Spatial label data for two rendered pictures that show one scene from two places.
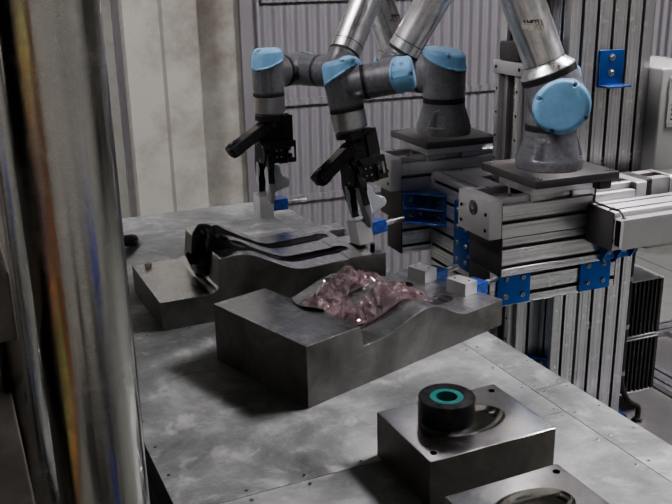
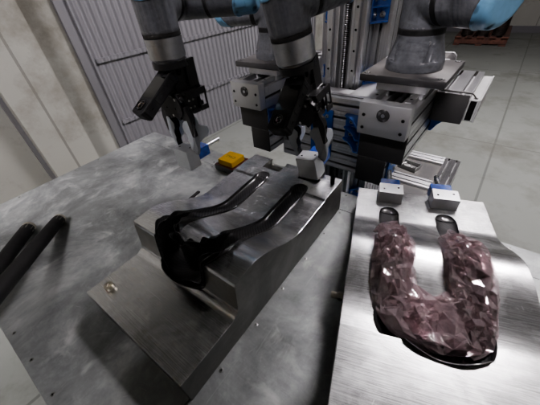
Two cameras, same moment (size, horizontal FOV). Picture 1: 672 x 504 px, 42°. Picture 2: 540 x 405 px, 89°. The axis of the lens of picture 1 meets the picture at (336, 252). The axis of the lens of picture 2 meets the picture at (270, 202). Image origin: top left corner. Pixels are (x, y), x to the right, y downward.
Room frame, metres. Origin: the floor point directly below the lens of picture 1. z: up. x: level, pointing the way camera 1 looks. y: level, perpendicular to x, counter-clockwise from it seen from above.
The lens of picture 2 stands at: (1.40, 0.28, 1.27)
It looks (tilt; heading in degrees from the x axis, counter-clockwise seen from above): 39 degrees down; 334
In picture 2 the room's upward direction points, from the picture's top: 6 degrees counter-clockwise
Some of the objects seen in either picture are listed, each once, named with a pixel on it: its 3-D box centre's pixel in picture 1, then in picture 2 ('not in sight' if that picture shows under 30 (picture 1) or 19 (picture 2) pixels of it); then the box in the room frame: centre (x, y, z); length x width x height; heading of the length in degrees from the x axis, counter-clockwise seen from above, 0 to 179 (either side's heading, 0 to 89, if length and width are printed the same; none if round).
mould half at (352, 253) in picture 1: (257, 261); (231, 231); (1.81, 0.17, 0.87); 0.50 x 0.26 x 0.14; 114
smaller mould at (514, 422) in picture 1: (463, 441); not in sight; (1.08, -0.18, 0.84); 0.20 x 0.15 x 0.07; 114
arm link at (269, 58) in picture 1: (268, 72); (153, 2); (2.08, 0.15, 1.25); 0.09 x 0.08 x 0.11; 140
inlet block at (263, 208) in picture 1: (281, 202); (201, 149); (2.08, 0.13, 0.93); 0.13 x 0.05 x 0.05; 114
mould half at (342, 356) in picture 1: (364, 314); (427, 284); (1.52, -0.05, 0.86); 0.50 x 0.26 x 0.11; 131
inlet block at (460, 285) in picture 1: (476, 286); (439, 191); (1.66, -0.29, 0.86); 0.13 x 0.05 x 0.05; 131
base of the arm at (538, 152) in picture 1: (549, 144); (417, 47); (1.95, -0.49, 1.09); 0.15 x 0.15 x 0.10
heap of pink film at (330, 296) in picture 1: (363, 292); (430, 265); (1.53, -0.05, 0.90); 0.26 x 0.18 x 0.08; 131
